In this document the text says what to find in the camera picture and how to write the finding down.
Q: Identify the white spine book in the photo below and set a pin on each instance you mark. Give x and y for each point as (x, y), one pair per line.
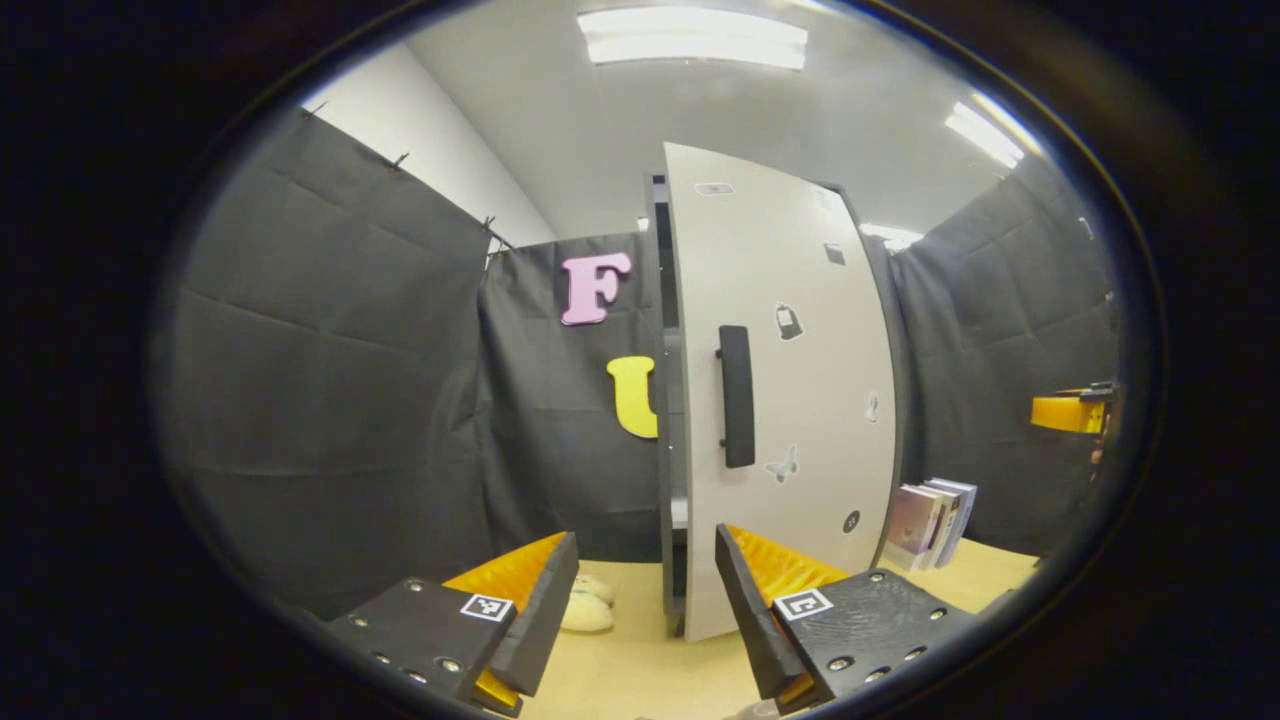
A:
(947, 525)

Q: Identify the large ceiling light panel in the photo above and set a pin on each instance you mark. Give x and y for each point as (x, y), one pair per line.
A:
(690, 35)

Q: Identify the gray cabinet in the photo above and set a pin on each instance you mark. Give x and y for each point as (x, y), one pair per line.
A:
(668, 400)

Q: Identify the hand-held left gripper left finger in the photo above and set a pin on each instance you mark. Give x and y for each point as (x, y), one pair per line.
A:
(540, 620)

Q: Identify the gray blue book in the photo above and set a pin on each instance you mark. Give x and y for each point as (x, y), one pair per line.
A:
(963, 515)

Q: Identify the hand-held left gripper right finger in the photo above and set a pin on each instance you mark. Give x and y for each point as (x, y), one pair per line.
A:
(750, 630)

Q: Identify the gray cabinet door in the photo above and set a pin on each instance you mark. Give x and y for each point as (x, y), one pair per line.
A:
(800, 400)

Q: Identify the black backdrop cloth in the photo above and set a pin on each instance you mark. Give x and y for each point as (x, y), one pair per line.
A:
(330, 350)

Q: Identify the pink cover book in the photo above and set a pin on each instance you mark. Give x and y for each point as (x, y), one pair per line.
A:
(910, 525)

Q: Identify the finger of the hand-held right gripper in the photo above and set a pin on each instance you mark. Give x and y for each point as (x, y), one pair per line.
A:
(1070, 412)

